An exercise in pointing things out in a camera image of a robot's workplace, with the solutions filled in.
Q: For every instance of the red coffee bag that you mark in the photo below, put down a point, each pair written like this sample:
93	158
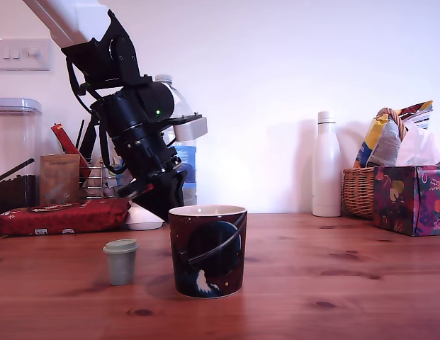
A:
63	217

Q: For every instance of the dark planet print coffee cup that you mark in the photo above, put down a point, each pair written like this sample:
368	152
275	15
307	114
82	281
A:
209	255

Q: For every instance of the clear plastic storage container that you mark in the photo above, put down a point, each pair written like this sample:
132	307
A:
14	141

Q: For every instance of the white insulated bottle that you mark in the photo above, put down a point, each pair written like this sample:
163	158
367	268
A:
326	170

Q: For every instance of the thin black stick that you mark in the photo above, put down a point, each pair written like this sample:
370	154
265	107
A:
80	134

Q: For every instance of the grey-green coffee capsule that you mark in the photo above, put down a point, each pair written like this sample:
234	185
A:
121	263

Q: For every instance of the yellow and grey snack bag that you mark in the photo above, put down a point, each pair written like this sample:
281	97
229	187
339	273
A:
379	148

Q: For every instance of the small white round camera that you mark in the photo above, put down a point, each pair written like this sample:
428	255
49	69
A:
141	221

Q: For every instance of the black kitchen tool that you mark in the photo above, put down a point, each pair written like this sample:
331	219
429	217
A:
89	145

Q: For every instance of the brown kraft paper pouch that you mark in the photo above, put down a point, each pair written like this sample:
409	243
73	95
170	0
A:
60	177

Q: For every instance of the large clear water bottle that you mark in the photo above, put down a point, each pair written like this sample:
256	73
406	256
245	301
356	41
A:
186	156

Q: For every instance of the red striped snack bag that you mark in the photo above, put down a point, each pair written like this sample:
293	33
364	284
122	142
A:
419	113

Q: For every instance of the floral tissue box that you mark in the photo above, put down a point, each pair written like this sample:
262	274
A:
411	202

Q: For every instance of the white tissue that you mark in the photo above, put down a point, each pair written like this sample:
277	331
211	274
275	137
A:
418	148

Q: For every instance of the white light switch plate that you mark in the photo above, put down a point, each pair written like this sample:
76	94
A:
23	63

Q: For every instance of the red stick packet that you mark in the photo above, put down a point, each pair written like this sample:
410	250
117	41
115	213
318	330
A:
65	141

